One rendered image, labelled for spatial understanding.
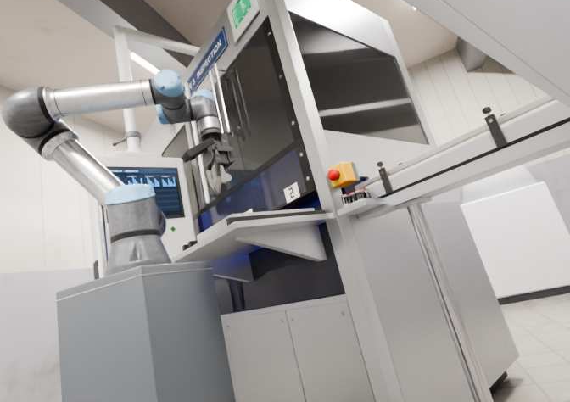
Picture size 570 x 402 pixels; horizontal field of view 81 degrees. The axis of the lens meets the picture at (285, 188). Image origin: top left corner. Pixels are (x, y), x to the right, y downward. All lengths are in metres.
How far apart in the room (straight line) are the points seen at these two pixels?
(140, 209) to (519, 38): 0.79
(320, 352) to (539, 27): 1.21
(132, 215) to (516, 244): 3.50
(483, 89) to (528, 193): 1.77
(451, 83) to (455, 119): 0.50
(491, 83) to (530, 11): 4.87
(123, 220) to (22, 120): 0.41
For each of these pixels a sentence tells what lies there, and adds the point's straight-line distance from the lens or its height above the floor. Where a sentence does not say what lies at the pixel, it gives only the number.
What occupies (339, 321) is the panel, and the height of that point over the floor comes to 0.52.
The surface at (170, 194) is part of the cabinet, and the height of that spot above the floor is 1.31.
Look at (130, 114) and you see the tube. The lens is 2.25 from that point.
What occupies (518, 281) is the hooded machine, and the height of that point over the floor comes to 0.18.
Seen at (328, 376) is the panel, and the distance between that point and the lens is 1.39.
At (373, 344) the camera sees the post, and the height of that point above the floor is 0.44.
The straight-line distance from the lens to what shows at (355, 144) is 1.44.
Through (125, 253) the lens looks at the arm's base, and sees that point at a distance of 0.86.
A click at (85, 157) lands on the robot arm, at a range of 1.15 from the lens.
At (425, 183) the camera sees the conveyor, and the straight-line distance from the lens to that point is 1.12.
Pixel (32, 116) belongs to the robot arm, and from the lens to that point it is 1.12.
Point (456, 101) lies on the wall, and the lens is 5.08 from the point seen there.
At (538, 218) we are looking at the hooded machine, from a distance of 3.91.
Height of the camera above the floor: 0.69
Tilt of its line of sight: 15 degrees up
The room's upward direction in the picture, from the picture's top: 14 degrees counter-clockwise
